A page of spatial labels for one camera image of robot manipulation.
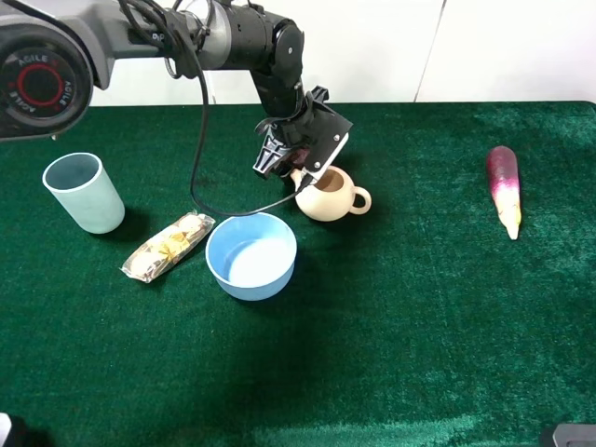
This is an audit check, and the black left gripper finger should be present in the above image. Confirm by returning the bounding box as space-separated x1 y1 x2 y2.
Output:
252 130 292 179

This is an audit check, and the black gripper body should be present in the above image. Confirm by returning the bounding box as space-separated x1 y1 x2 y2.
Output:
255 102 320 154

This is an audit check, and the small purple cabbage ball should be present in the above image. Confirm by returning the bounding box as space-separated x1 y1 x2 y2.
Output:
292 148 309 169

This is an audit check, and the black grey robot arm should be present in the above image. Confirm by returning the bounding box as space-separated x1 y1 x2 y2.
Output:
1 1 331 177

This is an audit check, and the grey object bottom right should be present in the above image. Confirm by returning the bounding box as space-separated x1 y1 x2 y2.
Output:
539 423 596 447

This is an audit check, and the cream ceramic teapot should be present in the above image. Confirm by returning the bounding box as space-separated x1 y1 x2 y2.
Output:
294 166 372 222

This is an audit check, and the blue plastic bowl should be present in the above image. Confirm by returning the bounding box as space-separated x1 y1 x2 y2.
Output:
205 212 297 302

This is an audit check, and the wrapped gold chocolates packet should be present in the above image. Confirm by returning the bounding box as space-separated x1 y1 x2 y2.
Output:
120 211 215 283

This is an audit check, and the light teal plastic cup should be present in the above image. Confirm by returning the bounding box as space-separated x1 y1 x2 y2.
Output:
42 152 126 235

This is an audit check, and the green felt table cloth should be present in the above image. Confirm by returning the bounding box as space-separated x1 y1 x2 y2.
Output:
1 102 595 446

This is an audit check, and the purple toy eggplant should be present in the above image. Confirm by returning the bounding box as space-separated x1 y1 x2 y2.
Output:
486 145 522 240

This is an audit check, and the black camera cable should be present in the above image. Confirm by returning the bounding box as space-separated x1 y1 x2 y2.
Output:
116 0 312 218

